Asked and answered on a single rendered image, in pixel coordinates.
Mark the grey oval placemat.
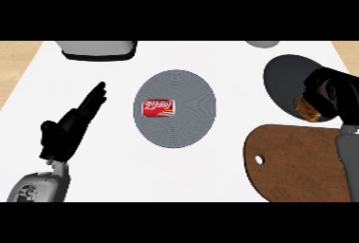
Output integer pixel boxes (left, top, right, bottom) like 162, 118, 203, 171
134, 69, 218, 149

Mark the grey rounded object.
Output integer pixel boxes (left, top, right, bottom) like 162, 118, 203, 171
244, 41, 281, 49

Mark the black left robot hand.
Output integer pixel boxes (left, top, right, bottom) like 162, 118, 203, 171
39, 81, 109, 163

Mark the golden brown croissant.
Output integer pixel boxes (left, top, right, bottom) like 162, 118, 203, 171
293, 91, 337, 123

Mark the red snack packet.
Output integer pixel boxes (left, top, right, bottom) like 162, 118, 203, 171
142, 99, 178, 119

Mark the brown wooden cutting board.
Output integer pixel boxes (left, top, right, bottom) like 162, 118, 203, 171
243, 123, 354, 203

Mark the grey appliance with black base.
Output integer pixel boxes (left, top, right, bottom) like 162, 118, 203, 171
55, 41, 140, 62

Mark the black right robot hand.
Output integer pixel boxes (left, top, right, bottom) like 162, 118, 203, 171
304, 66, 359, 125

